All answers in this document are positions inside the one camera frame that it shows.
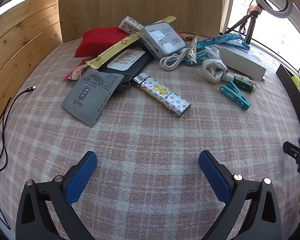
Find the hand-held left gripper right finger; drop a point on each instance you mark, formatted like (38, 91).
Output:
(212, 175)

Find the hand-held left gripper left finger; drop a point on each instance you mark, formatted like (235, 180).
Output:
(81, 177)

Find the black container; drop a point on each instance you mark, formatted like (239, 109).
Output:
(287, 85)

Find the red white creamer packet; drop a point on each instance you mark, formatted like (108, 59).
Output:
(76, 72)

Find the black wet wipes pack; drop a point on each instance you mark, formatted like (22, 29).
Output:
(125, 62)

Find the long yellow flower-print packet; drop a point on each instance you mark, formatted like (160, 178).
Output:
(110, 52)

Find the dotted white tissue pack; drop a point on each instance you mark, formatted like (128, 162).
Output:
(128, 25)

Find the pink plaid cloth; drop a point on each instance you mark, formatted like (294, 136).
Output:
(140, 135)

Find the grey foil sachet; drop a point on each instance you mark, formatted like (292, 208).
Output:
(90, 97)

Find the small green labelled tube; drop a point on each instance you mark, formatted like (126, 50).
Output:
(242, 82)

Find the patterned white lighter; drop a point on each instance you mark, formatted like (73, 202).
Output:
(162, 95)

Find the white printed box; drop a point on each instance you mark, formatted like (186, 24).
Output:
(240, 62)

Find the white plastic bag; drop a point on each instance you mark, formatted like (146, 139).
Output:
(212, 70)

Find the blue plastic piece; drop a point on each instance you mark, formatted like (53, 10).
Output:
(240, 46)

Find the black tripod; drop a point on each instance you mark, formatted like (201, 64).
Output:
(250, 30)

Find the blue toothpaste box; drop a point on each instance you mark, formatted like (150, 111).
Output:
(215, 41)

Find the red pouch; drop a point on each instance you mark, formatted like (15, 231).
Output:
(97, 42)

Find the orange snack wrapper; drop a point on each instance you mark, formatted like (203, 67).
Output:
(187, 37)

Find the grey tin box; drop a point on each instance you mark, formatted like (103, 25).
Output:
(160, 40)

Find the wooden slat panel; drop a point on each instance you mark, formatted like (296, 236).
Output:
(20, 42)

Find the wooden board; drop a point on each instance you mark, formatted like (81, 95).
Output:
(140, 5)

